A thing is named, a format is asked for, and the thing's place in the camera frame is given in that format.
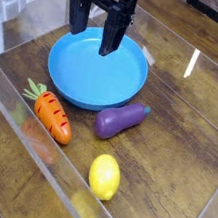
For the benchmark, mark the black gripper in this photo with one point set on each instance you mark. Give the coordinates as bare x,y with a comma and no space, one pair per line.
119,15

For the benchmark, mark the orange toy carrot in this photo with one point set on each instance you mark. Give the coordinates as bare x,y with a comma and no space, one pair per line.
49,111

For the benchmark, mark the blue plastic plate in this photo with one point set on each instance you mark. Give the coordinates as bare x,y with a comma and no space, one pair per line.
91,81

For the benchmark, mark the purple toy eggplant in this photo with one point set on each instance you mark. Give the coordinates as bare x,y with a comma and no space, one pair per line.
110,122

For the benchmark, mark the yellow toy lemon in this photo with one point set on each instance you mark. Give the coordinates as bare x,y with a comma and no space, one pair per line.
104,177

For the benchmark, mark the clear acrylic enclosure wall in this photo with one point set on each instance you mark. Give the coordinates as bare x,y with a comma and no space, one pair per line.
168,164

